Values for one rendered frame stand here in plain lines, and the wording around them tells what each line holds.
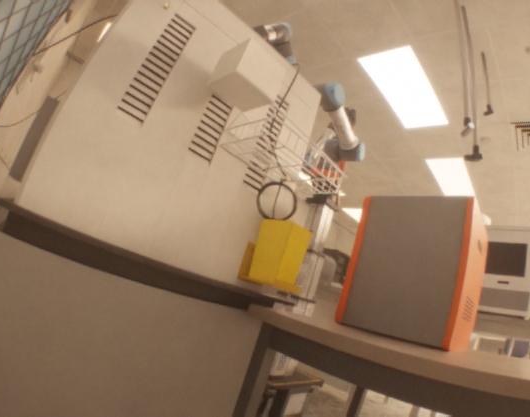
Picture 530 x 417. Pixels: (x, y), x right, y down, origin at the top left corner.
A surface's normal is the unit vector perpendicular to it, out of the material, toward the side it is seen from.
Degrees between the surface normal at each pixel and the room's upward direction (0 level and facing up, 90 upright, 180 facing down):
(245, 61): 90
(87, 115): 90
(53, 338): 90
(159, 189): 90
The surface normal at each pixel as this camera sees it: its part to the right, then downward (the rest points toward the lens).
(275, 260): -0.67, -0.33
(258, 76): 0.68, 0.03
